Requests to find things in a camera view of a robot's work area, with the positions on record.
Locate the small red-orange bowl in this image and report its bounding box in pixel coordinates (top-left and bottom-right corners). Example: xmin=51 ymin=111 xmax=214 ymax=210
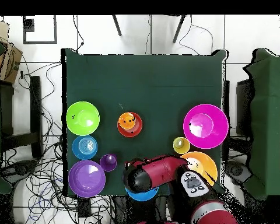
xmin=117 ymin=111 xmax=144 ymax=138

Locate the orange cup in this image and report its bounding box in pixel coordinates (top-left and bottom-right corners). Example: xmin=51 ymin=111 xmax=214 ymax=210
xmin=118 ymin=112 xmax=137 ymax=131

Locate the deep blue bowl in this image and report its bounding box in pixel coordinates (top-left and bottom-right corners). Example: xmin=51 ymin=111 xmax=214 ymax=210
xmin=125 ymin=186 xmax=159 ymax=202

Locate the yellow cup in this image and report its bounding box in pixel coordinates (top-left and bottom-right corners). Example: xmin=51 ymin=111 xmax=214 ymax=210
xmin=173 ymin=136 xmax=191 ymax=155

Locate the dark green table cloth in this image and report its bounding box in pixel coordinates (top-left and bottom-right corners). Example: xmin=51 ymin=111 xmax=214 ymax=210
xmin=61 ymin=48 xmax=228 ymax=197

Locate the purple cup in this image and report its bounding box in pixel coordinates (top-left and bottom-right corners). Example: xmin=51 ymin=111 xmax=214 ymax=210
xmin=99 ymin=153 xmax=118 ymax=173

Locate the lime green bowl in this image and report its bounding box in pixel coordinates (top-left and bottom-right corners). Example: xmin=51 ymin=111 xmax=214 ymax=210
xmin=66 ymin=101 xmax=100 ymax=137

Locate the shallow blue bowl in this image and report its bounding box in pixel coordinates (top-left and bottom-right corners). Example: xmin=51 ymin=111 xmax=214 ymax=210
xmin=72 ymin=135 xmax=98 ymax=161

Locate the pink bowl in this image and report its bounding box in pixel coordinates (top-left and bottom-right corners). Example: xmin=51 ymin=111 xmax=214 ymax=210
xmin=183 ymin=103 xmax=229 ymax=149

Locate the purple bowl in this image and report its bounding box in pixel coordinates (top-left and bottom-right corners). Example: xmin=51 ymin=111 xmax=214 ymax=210
xmin=68 ymin=159 xmax=106 ymax=198

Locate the large yellow-orange bowl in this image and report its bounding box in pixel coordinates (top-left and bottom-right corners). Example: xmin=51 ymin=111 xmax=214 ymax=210
xmin=180 ymin=150 xmax=218 ymax=187

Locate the black tripod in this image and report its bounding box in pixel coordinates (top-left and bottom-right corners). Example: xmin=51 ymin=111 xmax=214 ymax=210
xmin=111 ymin=15 xmax=187 ymax=44

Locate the black power box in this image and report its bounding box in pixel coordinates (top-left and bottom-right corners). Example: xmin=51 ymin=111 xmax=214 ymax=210
xmin=77 ymin=198 xmax=92 ymax=218

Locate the black box stand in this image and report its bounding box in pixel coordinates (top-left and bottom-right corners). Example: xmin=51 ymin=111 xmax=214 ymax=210
xmin=236 ymin=78 xmax=254 ymax=136

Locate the black bench stand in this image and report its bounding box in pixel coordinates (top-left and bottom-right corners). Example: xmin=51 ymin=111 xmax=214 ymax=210
xmin=0 ymin=75 xmax=43 ymax=159

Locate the dark grey round base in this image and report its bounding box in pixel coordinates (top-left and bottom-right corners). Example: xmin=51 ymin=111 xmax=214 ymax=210
xmin=225 ymin=160 xmax=252 ymax=185
xmin=2 ymin=159 xmax=38 ymax=185

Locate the cardboard box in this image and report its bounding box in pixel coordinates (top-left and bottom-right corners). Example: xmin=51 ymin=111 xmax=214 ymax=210
xmin=0 ymin=17 xmax=23 ymax=85

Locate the black cable with plug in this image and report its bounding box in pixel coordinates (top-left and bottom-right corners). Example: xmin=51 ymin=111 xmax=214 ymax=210
xmin=72 ymin=15 xmax=85 ymax=53

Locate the tangle of black cables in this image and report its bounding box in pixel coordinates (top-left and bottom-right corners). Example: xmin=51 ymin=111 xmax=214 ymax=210
xmin=1 ymin=61 xmax=113 ymax=224

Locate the black square frame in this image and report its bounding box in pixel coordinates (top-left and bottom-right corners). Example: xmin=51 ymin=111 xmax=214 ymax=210
xmin=22 ymin=15 xmax=58 ymax=44

